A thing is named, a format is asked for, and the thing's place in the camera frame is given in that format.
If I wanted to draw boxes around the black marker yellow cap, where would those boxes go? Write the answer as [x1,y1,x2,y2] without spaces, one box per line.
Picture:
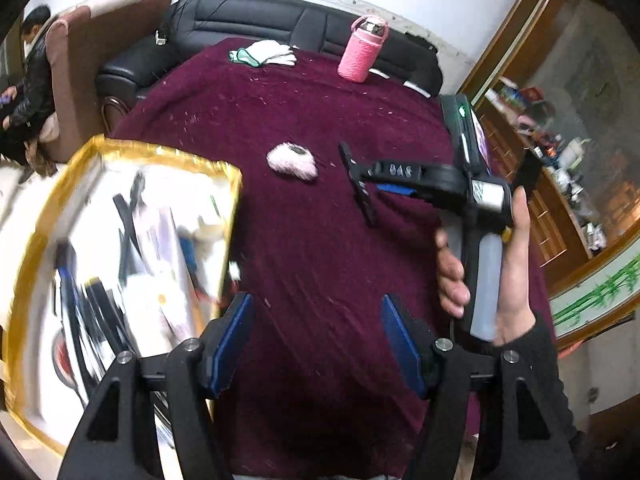
[85,278,134,356]

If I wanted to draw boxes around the black marker blue cap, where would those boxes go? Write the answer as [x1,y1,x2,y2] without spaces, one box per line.
[54,240,96,404]

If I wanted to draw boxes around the person's right forearm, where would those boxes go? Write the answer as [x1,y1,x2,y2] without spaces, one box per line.
[492,310,585,464]

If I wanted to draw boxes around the person's right hand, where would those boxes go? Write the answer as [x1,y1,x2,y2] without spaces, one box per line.
[435,186,536,346]

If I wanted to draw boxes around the pink fluffy pompom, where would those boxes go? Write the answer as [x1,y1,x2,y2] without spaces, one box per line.
[266,142,318,181]

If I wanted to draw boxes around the maroon table cloth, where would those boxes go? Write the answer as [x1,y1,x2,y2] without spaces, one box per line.
[112,37,557,480]

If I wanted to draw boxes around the pink knitted bottle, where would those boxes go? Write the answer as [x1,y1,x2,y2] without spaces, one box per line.
[337,15,390,84]

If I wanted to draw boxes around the white gloves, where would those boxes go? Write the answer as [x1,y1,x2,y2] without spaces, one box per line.
[228,40,297,68]

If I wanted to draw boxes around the gold rimmed storage tray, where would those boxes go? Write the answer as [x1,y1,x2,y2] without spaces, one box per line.
[3,136,243,455]

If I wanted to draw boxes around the wooden shelf unit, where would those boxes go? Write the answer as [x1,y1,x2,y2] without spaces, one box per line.
[462,0,639,348]

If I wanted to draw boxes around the black leather sofa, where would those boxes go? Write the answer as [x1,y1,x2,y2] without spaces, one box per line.
[95,0,445,126]

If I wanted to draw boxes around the brown armchair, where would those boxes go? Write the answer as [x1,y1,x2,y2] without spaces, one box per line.
[46,0,171,162]

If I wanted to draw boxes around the seated person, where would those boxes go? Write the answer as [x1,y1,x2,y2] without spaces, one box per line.
[1,4,55,167]

